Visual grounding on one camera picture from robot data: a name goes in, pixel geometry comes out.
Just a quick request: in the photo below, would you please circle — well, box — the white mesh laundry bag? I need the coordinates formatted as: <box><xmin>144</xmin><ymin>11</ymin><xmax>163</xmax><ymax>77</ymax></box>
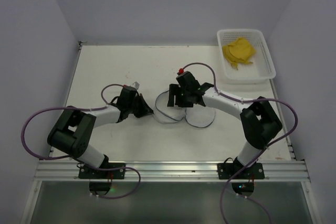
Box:
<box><xmin>153</xmin><ymin>90</ymin><xmax>216</xmax><ymax>129</ymax></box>

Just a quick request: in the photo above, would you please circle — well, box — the yellow bra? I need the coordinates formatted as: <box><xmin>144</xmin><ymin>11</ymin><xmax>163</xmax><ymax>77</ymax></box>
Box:
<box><xmin>222</xmin><ymin>37</ymin><xmax>256</xmax><ymax>70</ymax></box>

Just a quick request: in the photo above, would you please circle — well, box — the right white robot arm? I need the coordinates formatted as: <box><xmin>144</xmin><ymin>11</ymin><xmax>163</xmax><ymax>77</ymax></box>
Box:
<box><xmin>167</xmin><ymin>71</ymin><xmax>282</xmax><ymax>168</ymax></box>

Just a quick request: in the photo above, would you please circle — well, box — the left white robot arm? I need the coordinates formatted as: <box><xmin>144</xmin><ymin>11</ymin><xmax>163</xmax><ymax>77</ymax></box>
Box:
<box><xmin>47</xmin><ymin>86</ymin><xmax>153</xmax><ymax>170</ymax></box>

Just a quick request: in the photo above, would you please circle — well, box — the white plastic basket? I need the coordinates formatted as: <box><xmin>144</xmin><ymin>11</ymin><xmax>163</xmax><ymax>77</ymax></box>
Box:
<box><xmin>217</xmin><ymin>29</ymin><xmax>276</xmax><ymax>84</ymax></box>

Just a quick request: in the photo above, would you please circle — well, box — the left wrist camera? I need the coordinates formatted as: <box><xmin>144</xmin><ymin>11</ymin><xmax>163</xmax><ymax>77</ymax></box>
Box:
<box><xmin>131</xmin><ymin>82</ymin><xmax>140</xmax><ymax>90</ymax></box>

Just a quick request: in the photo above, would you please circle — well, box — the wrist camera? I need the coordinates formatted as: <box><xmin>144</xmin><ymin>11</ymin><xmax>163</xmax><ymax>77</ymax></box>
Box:
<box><xmin>131</xmin><ymin>82</ymin><xmax>140</xmax><ymax>90</ymax></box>
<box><xmin>177</xmin><ymin>68</ymin><xmax>191</xmax><ymax>77</ymax></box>

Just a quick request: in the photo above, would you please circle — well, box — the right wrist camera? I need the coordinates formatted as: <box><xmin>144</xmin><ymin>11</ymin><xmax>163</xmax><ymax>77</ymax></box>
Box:
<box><xmin>177</xmin><ymin>68</ymin><xmax>191</xmax><ymax>77</ymax></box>

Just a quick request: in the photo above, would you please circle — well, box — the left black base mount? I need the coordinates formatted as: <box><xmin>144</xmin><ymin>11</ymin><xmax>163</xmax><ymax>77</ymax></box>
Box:
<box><xmin>77</xmin><ymin>156</ymin><xmax>126</xmax><ymax>196</ymax></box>

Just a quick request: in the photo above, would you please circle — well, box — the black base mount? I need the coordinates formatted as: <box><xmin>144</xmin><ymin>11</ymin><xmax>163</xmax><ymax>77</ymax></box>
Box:
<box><xmin>217</xmin><ymin>157</ymin><xmax>265</xmax><ymax>197</ymax></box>
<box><xmin>77</xmin><ymin>156</ymin><xmax>126</xmax><ymax>196</ymax></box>

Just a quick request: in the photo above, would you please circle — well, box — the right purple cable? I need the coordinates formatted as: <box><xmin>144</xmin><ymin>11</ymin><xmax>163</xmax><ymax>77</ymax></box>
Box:
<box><xmin>177</xmin><ymin>62</ymin><xmax>299</xmax><ymax>224</ymax></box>

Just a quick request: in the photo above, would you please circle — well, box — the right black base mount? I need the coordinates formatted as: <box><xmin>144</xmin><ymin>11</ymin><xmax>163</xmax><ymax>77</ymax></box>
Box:
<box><xmin>217</xmin><ymin>157</ymin><xmax>265</xmax><ymax>197</ymax></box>

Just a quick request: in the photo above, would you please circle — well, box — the aluminium mounting rail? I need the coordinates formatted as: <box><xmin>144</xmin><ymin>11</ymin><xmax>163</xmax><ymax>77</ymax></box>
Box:
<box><xmin>34</xmin><ymin>160</ymin><xmax>310</xmax><ymax>182</ymax></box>

